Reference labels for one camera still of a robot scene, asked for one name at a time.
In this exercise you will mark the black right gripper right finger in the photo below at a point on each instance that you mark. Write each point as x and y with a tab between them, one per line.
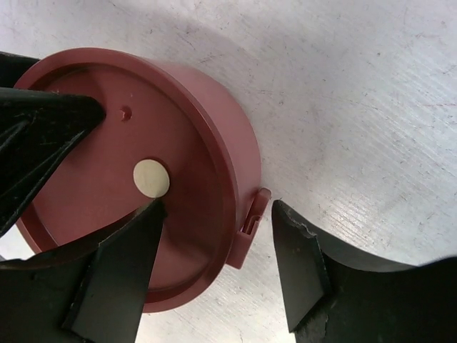
336	292

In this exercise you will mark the pink steel-lined bowl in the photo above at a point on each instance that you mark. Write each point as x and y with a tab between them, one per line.
243	238

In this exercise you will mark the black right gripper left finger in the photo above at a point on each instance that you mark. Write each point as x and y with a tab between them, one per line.
92	289

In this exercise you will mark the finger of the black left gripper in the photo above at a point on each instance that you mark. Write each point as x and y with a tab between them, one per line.
38	130

